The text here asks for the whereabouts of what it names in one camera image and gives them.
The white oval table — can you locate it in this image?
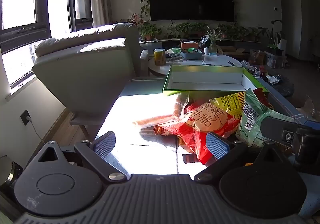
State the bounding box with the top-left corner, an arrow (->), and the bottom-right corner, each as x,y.
147,52 -> 243,77

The potted green plant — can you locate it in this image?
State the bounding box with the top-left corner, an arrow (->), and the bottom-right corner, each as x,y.
138,22 -> 162,41
167,22 -> 208,39
217,23 -> 251,40
247,26 -> 263,41

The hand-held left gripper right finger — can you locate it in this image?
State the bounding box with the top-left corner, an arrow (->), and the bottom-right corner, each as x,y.
194,131 -> 296,182

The large bright window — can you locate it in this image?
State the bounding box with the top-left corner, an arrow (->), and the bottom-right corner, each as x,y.
0,0 -> 52,91

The orange sausage stick packet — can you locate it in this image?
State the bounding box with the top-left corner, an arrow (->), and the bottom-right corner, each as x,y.
132,92 -> 191,127

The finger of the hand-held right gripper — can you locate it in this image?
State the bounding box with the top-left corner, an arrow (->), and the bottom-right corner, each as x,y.
304,120 -> 320,130
260,117 -> 304,150

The red berry plant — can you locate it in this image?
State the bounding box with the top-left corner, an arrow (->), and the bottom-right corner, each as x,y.
127,14 -> 143,27

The cardboard box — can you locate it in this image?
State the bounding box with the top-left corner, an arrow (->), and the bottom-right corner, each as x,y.
217,45 -> 246,59

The glass vase with plant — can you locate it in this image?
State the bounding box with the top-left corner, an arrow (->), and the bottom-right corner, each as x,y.
203,27 -> 223,54

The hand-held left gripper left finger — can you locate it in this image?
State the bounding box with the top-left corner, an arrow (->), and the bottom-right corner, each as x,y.
26,131 -> 128,185

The dark wall socket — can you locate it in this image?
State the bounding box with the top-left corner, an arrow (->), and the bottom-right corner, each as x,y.
20,110 -> 32,126

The yellow can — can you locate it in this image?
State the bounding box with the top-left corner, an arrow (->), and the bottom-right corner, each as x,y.
153,49 -> 166,66

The green and black box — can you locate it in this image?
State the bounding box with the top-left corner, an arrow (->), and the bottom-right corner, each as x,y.
266,44 -> 278,56

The red yellow striped-edge snack packet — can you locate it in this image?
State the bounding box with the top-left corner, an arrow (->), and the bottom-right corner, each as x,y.
209,91 -> 247,119

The brown bread chip packet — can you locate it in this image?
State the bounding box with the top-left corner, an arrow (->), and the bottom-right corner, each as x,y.
182,153 -> 201,164

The dark round object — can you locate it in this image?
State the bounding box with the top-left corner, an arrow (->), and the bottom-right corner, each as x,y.
0,155 -> 23,191

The green snack packet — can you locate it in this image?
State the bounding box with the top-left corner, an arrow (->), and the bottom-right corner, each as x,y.
235,88 -> 295,148

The orange plastic bag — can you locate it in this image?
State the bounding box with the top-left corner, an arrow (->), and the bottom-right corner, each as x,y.
250,49 -> 266,65

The blue striped tablecloth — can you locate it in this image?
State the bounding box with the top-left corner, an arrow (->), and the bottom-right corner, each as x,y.
94,77 -> 320,177

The orange box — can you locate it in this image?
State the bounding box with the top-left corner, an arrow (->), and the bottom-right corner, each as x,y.
180,42 -> 200,50

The white tissue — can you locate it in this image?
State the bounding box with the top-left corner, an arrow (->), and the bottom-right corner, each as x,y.
265,75 -> 281,85

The red round bread packet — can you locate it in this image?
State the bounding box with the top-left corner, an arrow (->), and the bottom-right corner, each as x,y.
154,100 -> 243,164

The white plastic bag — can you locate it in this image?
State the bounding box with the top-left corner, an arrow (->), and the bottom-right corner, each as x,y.
241,60 -> 258,71

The blue basket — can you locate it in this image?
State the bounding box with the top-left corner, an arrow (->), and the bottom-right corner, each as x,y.
182,49 -> 203,60

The clear storage bin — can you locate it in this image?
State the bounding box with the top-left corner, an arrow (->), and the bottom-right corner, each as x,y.
264,52 -> 287,69

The white cable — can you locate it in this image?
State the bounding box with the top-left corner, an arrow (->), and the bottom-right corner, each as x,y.
28,117 -> 46,145

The beige armchair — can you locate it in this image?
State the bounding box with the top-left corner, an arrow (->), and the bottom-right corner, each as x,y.
31,23 -> 150,137

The dark marble round table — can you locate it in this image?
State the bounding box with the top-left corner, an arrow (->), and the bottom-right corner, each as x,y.
252,70 -> 296,98

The clear plastic bag of snacks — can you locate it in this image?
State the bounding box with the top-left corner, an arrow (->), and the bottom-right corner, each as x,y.
296,94 -> 320,122

